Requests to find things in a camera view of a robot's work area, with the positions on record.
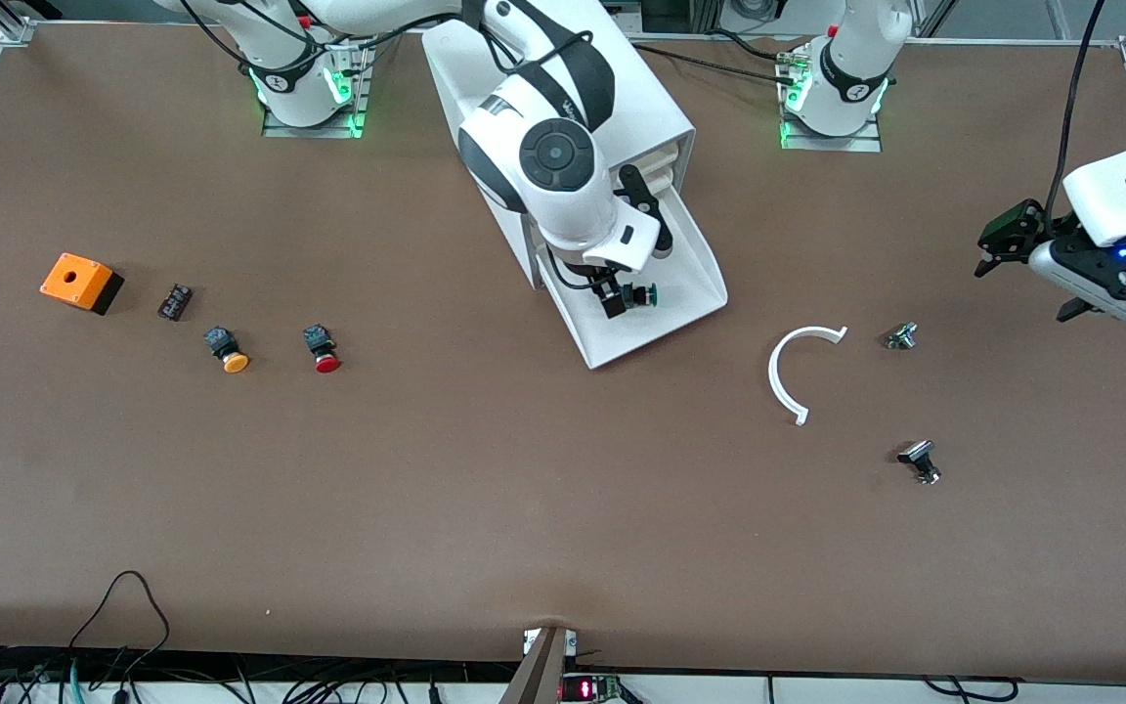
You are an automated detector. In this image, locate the white drawer cabinet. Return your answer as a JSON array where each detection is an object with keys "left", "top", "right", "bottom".
[{"left": 421, "top": 20, "right": 698, "bottom": 291}]

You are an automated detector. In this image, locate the red push button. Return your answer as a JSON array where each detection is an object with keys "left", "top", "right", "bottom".
[{"left": 303, "top": 325, "right": 342, "bottom": 374}]

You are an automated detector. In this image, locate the yellow push button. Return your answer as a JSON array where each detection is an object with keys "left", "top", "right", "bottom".
[{"left": 203, "top": 327, "right": 251, "bottom": 374}]

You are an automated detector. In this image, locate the white curved plastic arc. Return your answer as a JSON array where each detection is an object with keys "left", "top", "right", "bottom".
[{"left": 768, "top": 325, "right": 849, "bottom": 427}]

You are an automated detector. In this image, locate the metal table clamp bar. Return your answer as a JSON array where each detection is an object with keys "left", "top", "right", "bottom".
[{"left": 499, "top": 626, "right": 579, "bottom": 704}]

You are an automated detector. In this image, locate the device with red display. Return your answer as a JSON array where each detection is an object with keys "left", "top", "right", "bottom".
[{"left": 560, "top": 673, "right": 625, "bottom": 703}]

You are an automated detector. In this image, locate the orange box with black base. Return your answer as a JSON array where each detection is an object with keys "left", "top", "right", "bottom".
[{"left": 39, "top": 252, "right": 125, "bottom": 316}]

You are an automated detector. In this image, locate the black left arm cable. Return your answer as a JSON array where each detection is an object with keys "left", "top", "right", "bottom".
[{"left": 1045, "top": 0, "right": 1108, "bottom": 236}]

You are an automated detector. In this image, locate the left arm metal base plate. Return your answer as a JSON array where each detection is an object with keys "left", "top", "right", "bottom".
[{"left": 780, "top": 49, "right": 884, "bottom": 153}]

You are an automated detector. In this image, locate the black selector switch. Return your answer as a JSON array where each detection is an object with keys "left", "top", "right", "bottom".
[{"left": 897, "top": 440, "right": 943, "bottom": 486}]

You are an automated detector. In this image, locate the black cable to arm base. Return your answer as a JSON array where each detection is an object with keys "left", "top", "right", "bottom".
[{"left": 631, "top": 27, "right": 801, "bottom": 89}]

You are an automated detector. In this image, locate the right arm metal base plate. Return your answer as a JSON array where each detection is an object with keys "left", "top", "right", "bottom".
[{"left": 262, "top": 27, "right": 374, "bottom": 140}]

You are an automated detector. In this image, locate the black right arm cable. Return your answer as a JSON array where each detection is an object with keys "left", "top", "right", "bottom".
[{"left": 177, "top": 0, "right": 593, "bottom": 89}]

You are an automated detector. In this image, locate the black cable under table edge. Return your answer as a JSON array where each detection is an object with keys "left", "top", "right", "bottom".
[{"left": 923, "top": 675, "right": 1021, "bottom": 702}]

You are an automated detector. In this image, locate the thin black looped cable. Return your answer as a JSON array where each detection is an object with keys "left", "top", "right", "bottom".
[{"left": 67, "top": 571, "right": 172, "bottom": 678}]

